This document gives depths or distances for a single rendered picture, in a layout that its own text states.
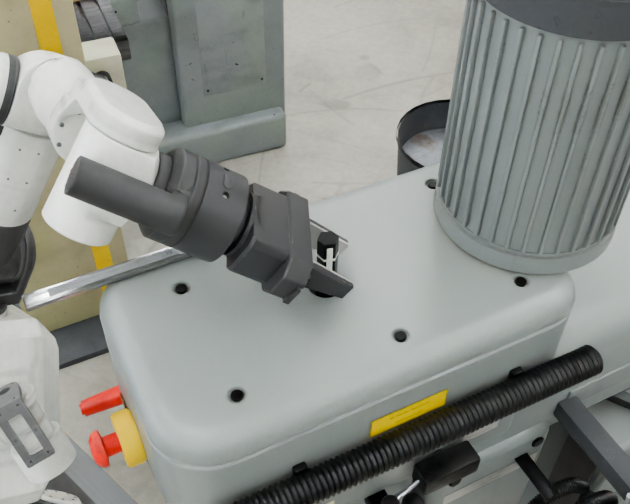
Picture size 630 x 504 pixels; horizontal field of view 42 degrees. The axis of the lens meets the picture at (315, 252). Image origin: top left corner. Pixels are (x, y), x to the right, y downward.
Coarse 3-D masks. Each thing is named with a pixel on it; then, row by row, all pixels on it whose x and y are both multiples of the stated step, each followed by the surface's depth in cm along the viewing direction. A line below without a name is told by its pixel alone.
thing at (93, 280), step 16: (144, 256) 85; (160, 256) 85; (176, 256) 85; (96, 272) 84; (112, 272) 84; (128, 272) 84; (48, 288) 82; (64, 288) 82; (80, 288) 82; (96, 288) 83; (32, 304) 80; (48, 304) 81
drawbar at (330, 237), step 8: (328, 232) 80; (320, 240) 79; (328, 240) 79; (336, 240) 79; (320, 248) 79; (328, 248) 79; (336, 248) 80; (320, 256) 80; (336, 264) 82; (336, 272) 83; (320, 296) 84; (328, 296) 84
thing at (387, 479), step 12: (504, 420) 98; (480, 432) 97; (492, 432) 99; (456, 444) 96; (420, 456) 93; (396, 468) 93; (408, 468) 94; (372, 480) 92; (384, 480) 93; (396, 480) 95; (348, 492) 91; (360, 492) 92; (372, 492) 94
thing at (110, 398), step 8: (104, 392) 96; (112, 392) 95; (120, 392) 96; (88, 400) 95; (96, 400) 95; (104, 400) 95; (112, 400) 95; (120, 400) 96; (80, 408) 94; (88, 408) 94; (96, 408) 95; (104, 408) 95
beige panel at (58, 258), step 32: (0, 0) 223; (32, 0) 227; (64, 0) 231; (0, 32) 229; (32, 32) 233; (64, 32) 238; (64, 160) 267; (32, 224) 278; (64, 256) 293; (96, 256) 300; (32, 288) 296; (64, 320) 314; (96, 320) 319; (64, 352) 308; (96, 352) 309
